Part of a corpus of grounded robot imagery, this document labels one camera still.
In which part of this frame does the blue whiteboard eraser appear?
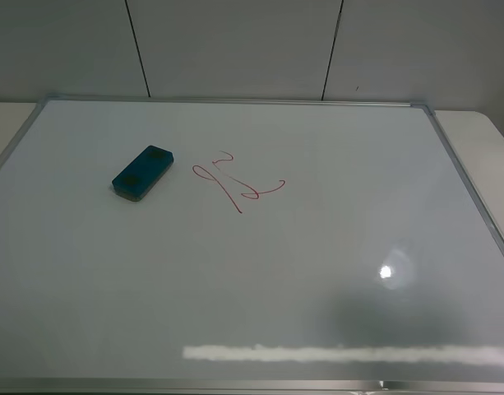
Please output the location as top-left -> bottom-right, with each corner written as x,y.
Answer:
112,145 -> 174,202

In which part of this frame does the white framed whiteboard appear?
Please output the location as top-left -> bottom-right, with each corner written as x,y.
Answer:
0,96 -> 504,394

